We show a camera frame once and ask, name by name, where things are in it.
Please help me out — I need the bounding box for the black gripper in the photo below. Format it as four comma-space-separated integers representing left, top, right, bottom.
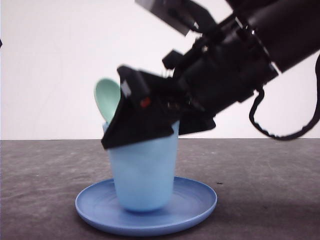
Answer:
116, 9, 280, 136

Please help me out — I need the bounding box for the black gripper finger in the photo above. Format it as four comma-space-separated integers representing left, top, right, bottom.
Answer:
101, 74, 184, 150

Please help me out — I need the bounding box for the mint green plastic spoon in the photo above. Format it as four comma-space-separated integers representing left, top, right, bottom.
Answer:
93, 78, 121, 124

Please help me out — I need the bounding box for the light blue plastic cup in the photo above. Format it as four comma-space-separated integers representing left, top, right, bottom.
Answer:
107, 121, 180, 212

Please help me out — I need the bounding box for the blue plastic plate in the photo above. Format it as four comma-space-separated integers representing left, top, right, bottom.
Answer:
75, 176, 218, 237

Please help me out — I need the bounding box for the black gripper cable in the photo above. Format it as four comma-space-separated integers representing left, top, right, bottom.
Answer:
248, 72, 320, 141

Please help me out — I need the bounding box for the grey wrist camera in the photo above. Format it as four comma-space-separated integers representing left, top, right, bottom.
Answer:
134, 0, 219, 37

